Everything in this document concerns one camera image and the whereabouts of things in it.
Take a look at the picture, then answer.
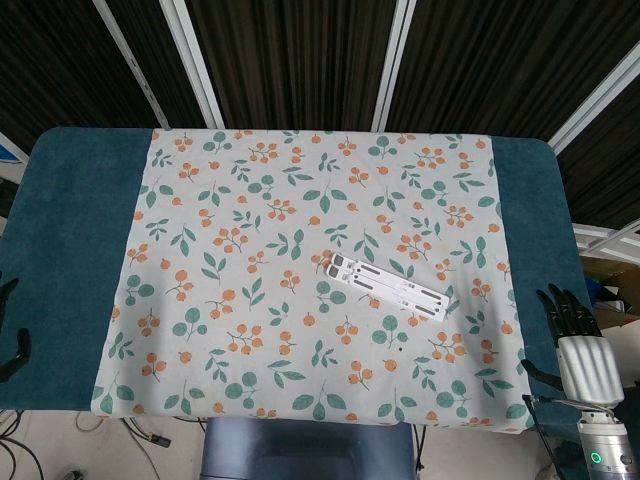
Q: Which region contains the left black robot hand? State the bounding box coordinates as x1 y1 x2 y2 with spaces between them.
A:
0 277 33 384

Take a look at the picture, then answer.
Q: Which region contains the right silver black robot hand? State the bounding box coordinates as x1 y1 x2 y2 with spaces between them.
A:
519 283 626 406

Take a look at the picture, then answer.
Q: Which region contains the white folding laptop stand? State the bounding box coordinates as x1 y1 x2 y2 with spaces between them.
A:
324 251 452 323

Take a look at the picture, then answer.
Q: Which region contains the brown cardboard box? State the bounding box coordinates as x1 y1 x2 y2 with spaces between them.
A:
581 254 640 327

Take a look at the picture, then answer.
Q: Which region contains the teal fabric table cover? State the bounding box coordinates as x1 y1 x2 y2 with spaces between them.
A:
0 126 609 427

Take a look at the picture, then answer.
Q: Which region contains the blue white board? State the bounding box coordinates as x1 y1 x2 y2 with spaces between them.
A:
0 131 30 165

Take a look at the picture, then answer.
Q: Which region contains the floral orange green tablecloth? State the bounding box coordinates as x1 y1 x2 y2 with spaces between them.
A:
89 128 534 434

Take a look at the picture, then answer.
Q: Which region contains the blue-grey robot torso base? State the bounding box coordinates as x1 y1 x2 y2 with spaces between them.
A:
199 416 419 480

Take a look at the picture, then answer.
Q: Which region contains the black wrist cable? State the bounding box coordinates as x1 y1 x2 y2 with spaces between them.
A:
521 393 581 480

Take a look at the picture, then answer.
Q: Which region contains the floor cable bundle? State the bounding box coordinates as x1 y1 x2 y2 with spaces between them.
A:
0 408 36 480

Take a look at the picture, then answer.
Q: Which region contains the white metal frame rail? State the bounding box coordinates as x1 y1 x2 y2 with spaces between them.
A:
572 222 640 259

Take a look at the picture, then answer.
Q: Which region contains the white metal frame post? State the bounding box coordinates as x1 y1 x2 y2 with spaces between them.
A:
92 0 174 130
546 48 640 153
371 0 419 132
159 0 226 129

